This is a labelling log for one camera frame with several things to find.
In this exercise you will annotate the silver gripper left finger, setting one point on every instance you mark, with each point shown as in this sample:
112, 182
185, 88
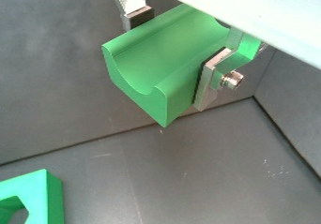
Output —
135, 12

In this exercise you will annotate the green shape sorter board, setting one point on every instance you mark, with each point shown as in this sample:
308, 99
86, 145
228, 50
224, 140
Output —
34, 191

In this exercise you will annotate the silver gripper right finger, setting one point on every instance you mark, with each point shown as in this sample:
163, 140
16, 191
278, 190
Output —
219, 72

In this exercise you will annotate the green arch block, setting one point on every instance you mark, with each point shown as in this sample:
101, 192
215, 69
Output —
153, 61

